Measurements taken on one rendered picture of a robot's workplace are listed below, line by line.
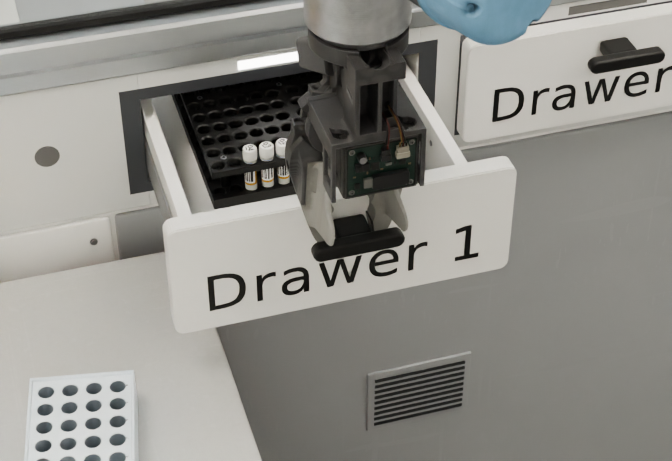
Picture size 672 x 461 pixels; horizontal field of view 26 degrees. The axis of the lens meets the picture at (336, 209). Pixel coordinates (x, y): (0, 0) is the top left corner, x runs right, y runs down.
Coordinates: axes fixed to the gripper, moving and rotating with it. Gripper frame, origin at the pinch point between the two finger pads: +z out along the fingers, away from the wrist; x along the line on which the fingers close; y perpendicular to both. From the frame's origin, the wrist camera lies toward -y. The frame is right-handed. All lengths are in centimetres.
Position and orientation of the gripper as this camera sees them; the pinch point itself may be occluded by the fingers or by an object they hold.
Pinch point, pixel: (348, 226)
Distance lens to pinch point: 115.9
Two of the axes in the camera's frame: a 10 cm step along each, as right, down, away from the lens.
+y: 2.9, 6.0, -7.4
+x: 9.6, -1.8, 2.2
